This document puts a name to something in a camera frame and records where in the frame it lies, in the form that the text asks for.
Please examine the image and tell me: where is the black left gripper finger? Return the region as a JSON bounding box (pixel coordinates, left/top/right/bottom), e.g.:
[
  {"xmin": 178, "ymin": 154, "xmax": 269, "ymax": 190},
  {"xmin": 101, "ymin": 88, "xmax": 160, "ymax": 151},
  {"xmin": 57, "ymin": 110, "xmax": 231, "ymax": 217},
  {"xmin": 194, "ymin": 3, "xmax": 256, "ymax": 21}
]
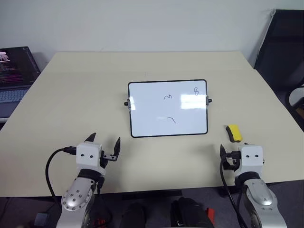
[
  {"xmin": 84, "ymin": 132, "xmax": 97, "ymax": 144},
  {"xmin": 113, "ymin": 136, "xmax": 122, "ymax": 162}
]

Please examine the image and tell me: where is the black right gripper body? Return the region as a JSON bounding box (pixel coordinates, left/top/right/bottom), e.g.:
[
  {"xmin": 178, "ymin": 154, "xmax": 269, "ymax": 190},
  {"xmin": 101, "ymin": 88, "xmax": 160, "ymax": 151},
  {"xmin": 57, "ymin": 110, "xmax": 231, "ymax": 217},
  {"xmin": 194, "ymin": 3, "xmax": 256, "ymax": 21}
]
[{"xmin": 223, "ymin": 150, "xmax": 240, "ymax": 172}]

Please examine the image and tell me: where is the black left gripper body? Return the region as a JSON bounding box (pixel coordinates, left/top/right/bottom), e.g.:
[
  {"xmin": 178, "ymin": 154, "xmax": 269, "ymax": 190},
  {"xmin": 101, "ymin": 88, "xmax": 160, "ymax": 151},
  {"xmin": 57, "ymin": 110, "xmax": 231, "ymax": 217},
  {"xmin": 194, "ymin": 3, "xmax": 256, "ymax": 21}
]
[{"xmin": 99, "ymin": 150, "xmax": 117, "ymax": 169}]

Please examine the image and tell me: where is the yellow and black eraser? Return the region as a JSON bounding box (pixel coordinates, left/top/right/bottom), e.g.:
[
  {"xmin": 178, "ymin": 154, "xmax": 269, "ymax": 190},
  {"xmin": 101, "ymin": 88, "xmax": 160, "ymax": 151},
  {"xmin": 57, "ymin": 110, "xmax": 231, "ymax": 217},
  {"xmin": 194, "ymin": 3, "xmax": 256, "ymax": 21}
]
[{"xmin": 224, "ymin": 124, "xmax": 244, "ymax": 143}]

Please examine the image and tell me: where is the small red object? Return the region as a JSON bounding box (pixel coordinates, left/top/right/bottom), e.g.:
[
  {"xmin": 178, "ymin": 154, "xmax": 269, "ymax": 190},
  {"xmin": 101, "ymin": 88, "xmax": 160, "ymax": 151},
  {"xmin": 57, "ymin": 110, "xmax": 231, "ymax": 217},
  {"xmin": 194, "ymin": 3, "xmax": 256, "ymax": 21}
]
[{"xmin": 205, "ymin": 207, "xmax": 216, "ymax": 222}]

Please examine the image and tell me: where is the small black-framed whiteboard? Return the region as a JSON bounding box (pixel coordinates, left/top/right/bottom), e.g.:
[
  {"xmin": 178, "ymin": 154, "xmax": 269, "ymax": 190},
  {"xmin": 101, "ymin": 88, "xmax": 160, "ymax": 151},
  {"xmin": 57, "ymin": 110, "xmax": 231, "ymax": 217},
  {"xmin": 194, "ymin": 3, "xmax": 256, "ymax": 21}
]
[{"xmin": 123, "ymin": 79, "xmax": 213, "ymax": 139}]

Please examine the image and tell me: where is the open laptop with dark screen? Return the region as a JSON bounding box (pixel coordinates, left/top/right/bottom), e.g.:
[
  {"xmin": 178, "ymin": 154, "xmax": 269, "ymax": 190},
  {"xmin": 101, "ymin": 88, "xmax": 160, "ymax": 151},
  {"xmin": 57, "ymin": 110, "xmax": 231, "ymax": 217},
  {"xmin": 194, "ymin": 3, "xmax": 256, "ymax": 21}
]
[{"xmin": 0, "ymin": 46, "xmax": 41, "ymax": 119}]

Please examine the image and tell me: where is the black panel with white edge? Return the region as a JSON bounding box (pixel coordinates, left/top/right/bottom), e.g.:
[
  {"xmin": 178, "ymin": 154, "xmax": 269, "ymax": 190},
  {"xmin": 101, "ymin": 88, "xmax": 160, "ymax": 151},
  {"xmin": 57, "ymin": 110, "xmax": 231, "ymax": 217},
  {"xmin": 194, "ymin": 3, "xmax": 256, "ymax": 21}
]
[{"xmin": 253, "ymin": 9, "xmax": 304, "ymax": 91}]

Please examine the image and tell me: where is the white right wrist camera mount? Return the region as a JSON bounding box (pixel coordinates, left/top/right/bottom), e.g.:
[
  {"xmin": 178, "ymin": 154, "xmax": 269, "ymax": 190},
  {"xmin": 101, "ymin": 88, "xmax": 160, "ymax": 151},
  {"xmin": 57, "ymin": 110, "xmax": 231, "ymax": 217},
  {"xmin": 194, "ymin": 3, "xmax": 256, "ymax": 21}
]
[{"xmin": 236, "ymin": 143, "xmax": 266, "ymax": 178}]

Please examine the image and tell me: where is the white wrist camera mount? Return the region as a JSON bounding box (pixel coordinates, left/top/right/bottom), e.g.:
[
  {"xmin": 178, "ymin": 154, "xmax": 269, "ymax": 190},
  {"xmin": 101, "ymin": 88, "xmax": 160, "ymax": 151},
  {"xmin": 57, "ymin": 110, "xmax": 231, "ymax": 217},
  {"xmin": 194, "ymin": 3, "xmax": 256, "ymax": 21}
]
[
  {"xmin": 236, "ymin": 143, "xmax": 266, "ymax": 178},
  {"xmin": 76, "ymin": 142, "xmax": 106, "ymax": 176}
]

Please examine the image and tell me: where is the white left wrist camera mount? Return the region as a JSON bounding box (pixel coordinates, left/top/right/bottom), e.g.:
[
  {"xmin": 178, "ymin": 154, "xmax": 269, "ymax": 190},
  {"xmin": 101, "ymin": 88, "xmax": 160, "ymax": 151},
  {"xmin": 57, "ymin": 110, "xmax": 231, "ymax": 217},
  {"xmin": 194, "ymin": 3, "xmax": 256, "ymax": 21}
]
[{"xmin": 76, "ymin": 142, "xmax": 106, "ymax": 176}]

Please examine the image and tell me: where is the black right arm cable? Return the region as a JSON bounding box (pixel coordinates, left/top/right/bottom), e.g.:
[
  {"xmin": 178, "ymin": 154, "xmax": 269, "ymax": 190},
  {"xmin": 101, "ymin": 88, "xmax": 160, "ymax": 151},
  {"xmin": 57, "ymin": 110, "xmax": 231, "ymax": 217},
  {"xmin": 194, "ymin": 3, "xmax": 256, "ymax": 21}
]
[{"xmin": 219, "ymin": 156, "xmax": 249, "ymax": 228}]

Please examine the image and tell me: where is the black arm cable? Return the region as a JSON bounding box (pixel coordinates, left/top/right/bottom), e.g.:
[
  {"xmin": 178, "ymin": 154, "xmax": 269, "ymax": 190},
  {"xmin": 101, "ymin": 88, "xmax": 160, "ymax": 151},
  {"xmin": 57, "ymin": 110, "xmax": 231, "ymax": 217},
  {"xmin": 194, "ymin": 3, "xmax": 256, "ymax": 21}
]
[
  {"xmin": 219, "ymin": 156, "xmax": 249, "ymax": 228},
  {"xmin": 45, "ymin": 146, "xmax": 77, "ymax": 207}
]

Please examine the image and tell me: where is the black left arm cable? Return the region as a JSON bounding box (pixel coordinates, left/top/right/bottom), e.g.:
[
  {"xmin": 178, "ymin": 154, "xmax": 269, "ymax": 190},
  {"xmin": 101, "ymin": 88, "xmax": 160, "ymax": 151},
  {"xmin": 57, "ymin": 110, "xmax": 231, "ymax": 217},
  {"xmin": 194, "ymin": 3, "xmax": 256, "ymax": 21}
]
[{"xmin": 45, "ymin": 146, "xmax": 77, "ymax": 207}]

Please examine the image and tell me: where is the dark rounded shape with strap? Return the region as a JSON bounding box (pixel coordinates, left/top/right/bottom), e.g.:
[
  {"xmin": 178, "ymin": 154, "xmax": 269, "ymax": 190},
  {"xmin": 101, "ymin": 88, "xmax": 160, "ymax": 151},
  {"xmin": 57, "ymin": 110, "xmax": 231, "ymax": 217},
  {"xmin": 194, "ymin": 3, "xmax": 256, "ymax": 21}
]
[{"xmin": 170, "ymin": 196, "xmax": 214, "ymax": 228}]

